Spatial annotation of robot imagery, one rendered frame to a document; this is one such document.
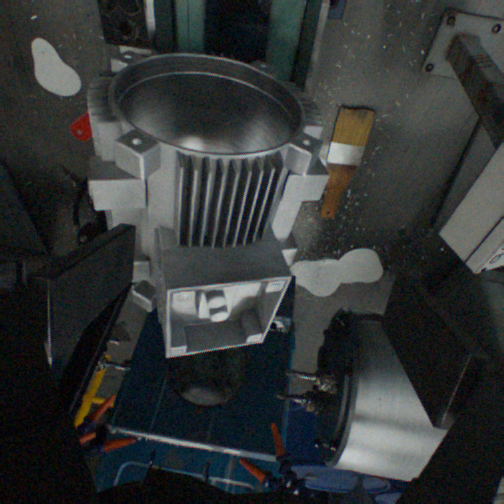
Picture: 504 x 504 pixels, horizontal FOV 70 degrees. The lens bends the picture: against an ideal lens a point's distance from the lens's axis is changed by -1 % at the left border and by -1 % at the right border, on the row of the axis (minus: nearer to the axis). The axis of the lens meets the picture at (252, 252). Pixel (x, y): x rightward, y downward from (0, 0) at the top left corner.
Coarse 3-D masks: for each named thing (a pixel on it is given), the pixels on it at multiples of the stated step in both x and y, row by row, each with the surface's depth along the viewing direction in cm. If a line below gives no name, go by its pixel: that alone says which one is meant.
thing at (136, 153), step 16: (112, 64) 31; (128, 64) 31; (256, 64) 35; (128, 144) 24; (144, 144) 24; (160, 144) 25; (304, 144) 28; (320, 144) 28; (128, 160) 24; (144, 160) 24; (160, 160) 26; (288, 160) 28; (304, 160) 28; (144, 176) 25; (144, 288) 38; (144, 304) 38
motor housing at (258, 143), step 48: (96, 96) 27; (144, 96) 34; (192, 96) 37; (240, 96) 37; (288, 96) 33; (96, 144) 28; (192, 144) 42; (240, 144) 41; (288, 144) 28; (192, 192) 25; (240, 192) 27; (144, 240) 33
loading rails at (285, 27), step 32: (160, 0) 32; (192, 0) 33; (224, 0) 41; (288, 0) 32; (320, 0) 30; (160, 32) 34; (192, 32) 35; (224, 32) 41; (256, 32) 41; (288, 32) 34; (320, 32) 32; (288, 64) 36
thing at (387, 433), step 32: (352, 320) 55; (320, 352) 68; (352, 352) 52; (384, 352) 51; (320, 384) 54; (352, 384) 49; (384, 384) 49; (320, 416) 62; (352, 416) 48; (384, 416) 48; (416, 416) 48; (320, 448) 59; (352, 448) 49; (384, 448) 48; (416, 448) 48
